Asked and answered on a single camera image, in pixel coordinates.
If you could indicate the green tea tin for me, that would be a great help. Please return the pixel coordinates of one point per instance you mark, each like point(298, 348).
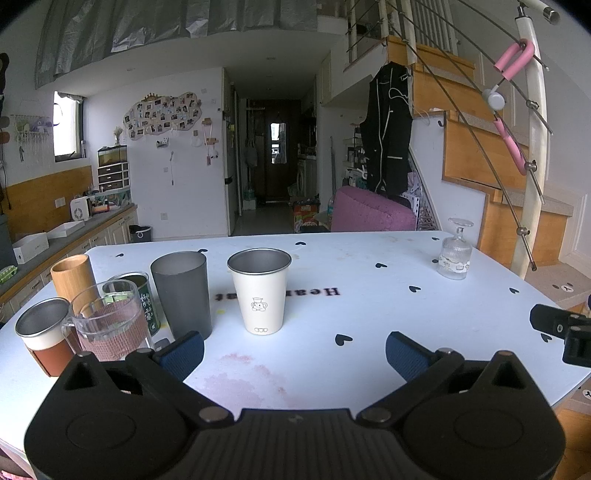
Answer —
point(138, 295)

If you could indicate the white countertop appliance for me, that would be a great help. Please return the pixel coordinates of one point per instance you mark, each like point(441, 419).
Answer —
point(79, 208)

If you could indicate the pink armchair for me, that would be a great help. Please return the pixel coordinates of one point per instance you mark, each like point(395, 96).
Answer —
point(369, 213)

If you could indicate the clear ribbed stemmed glass cup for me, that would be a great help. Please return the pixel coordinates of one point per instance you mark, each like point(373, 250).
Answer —
point(455, 256)

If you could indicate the glass mug with pink sleeve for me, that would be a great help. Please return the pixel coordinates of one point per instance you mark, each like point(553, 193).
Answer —
point(108, 325)

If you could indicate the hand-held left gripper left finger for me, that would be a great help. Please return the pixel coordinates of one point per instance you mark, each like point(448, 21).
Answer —
point(183, 354)

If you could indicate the window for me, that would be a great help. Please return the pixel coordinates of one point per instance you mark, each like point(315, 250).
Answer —
point(66, 125)

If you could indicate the light blue heart-print tablecloth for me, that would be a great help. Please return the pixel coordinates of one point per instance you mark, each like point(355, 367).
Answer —
point(369, 300)

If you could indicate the black trash bin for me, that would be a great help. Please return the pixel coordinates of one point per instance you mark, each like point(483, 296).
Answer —
point(140, 232)

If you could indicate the white stair railing post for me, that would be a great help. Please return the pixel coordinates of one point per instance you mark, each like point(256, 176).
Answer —
point(538, 138)

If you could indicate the grey tarpaulin sheet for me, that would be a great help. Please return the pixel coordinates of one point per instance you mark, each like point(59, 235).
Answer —
point(175, 32)

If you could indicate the steel cup with brown sleeve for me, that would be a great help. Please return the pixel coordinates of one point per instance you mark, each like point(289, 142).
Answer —
point(40, 337)

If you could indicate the wooden staircase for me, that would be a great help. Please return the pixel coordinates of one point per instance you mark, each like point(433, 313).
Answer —
point(464, 152)

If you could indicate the grey plastic cup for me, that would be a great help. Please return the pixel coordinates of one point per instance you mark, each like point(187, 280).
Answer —
point(183, 295)

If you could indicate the glass fish tank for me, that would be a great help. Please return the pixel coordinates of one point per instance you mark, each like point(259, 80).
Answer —
point(111, 155)

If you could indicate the colourful cardboard box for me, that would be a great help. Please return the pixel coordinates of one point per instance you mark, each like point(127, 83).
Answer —
point(305, 215)

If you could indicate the washing machine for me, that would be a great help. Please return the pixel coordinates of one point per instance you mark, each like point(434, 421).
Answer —
point(307, 177)

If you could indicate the black jacket with white trim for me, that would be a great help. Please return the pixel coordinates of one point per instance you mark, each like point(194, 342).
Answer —
point(387, 138)

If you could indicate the kitchen counter with cabinets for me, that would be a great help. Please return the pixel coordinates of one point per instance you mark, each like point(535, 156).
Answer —
point(60, 242)

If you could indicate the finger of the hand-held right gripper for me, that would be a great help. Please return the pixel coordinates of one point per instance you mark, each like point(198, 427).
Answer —
point(578, 345)
point(549, 319)

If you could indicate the cloud-shaped photo board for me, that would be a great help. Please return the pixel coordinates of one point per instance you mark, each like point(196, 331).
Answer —
point(162, 113)

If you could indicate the white flat box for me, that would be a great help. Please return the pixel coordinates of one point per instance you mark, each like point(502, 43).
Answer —
point(30, 247)
point(66, 229)

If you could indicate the green packet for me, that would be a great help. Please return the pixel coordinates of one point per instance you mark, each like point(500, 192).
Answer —
point(7, 274)

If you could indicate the bamboo cup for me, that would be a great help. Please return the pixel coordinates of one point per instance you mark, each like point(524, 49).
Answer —
point(73, 282)

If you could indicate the white metal cup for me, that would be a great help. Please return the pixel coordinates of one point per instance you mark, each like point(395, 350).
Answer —
point(260, 295)

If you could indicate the small drawer organizer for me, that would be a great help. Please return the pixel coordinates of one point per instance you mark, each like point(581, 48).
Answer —
point(113, 175)

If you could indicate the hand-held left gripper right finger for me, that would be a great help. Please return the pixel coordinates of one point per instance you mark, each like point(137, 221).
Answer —
point(407, 354)

